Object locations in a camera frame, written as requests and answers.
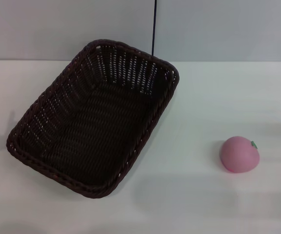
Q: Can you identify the pink peach toy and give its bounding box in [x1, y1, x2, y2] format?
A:
[219, 136, 261, 174]

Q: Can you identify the black vertical wall strip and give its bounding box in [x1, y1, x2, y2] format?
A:
[151, 0, 158, 56]

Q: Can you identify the dark brown woven basket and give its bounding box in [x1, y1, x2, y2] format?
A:
[6, 38, 180, 199]

